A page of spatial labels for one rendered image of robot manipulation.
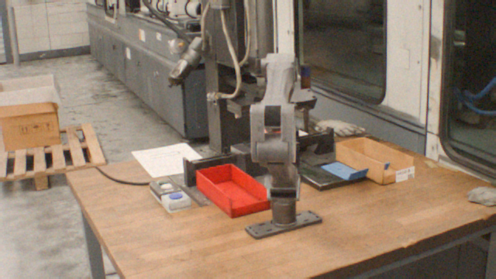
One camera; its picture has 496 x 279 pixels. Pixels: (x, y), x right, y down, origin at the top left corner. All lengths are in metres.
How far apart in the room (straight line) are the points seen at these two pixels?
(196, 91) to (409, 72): 3.01
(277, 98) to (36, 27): 9.76
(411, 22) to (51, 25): 9.18
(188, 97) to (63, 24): 6.20
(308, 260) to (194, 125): 3.76
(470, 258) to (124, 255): 1.19
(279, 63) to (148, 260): 0.56
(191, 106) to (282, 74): 3.70
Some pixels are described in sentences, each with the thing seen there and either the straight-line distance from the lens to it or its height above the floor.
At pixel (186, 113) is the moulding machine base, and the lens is 5.03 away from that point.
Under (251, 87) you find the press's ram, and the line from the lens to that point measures 1.85.
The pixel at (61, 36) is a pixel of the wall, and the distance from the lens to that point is 10.95.
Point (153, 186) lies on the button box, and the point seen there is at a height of 0.93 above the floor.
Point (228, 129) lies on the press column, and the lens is 2.08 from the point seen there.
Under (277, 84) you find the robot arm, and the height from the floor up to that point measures 1.30.
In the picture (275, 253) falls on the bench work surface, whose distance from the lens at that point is 1.42.
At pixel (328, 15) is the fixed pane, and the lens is 2.71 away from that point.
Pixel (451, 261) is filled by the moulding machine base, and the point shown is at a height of 0.52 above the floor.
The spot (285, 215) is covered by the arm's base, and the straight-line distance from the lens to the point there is 1.50.
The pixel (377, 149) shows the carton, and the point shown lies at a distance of 1.98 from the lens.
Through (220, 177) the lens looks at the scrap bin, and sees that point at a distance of 1.82.
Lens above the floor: 1.58
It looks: 17 degrees down
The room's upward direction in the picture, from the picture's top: 2 degrees counter-clockwise
